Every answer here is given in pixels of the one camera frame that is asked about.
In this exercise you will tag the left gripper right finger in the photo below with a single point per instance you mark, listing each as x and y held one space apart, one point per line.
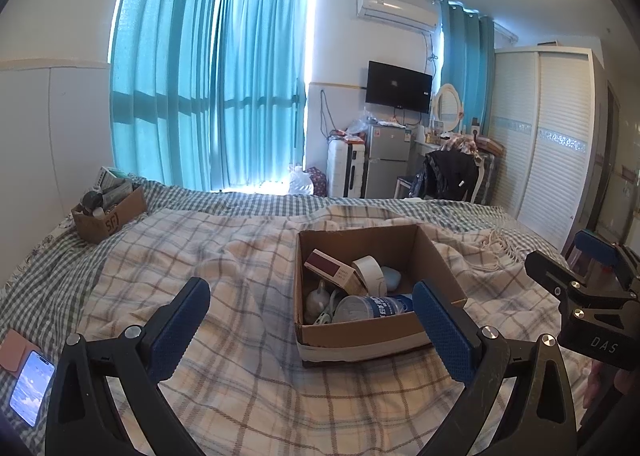
539 418

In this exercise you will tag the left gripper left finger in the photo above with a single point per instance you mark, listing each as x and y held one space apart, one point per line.
82 415

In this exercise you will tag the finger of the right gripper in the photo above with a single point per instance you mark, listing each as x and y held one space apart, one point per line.
556 279
621 259

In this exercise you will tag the white earbuds case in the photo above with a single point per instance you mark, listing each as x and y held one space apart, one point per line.
392 278

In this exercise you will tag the white tape roll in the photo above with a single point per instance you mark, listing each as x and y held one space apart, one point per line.
371 276

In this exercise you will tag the clear plastic jar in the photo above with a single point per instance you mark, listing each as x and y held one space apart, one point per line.
354 308

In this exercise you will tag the brown paper booklet box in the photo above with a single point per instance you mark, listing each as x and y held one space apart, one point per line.
335 271

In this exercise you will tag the white plush toy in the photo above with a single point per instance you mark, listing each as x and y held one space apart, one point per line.
316 302

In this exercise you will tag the smartphone with pink case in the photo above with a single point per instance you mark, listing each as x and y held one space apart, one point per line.
32 373

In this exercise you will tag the green checked bed sheet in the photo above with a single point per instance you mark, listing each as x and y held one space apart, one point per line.
250 205

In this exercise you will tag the white louvered wardrobe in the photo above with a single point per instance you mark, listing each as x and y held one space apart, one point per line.
547 110

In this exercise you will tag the black jacket on chair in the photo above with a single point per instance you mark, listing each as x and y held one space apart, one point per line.
450 175

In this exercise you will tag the plaid cream blanket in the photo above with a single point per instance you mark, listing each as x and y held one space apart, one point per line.
280 335

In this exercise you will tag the large open cardboard box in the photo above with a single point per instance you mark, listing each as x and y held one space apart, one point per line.
417 251

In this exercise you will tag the oval white vanity mirror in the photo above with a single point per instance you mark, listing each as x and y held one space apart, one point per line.
447 108

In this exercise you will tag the silver mini fridge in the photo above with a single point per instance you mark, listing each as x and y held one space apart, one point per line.
387 153

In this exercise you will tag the small cardboard box with items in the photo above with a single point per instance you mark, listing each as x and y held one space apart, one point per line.
114 200

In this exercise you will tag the white suitcase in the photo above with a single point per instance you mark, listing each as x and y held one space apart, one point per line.
345 167

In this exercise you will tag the right teal curtain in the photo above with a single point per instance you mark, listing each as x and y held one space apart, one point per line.
468 59

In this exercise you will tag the teal curtain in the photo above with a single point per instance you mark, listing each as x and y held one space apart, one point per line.
160 90
468 59
258 93

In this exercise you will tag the white plastic bag on floor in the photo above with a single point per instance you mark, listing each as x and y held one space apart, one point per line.
300 182

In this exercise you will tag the white air conditioner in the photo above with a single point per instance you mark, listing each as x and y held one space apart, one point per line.
397 13

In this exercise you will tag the middle teal curtain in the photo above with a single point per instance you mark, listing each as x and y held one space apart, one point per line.
258 93

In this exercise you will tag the left teal curtain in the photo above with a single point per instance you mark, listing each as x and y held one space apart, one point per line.
160 90

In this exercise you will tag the black wall television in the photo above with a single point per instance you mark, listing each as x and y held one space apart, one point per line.
399 88

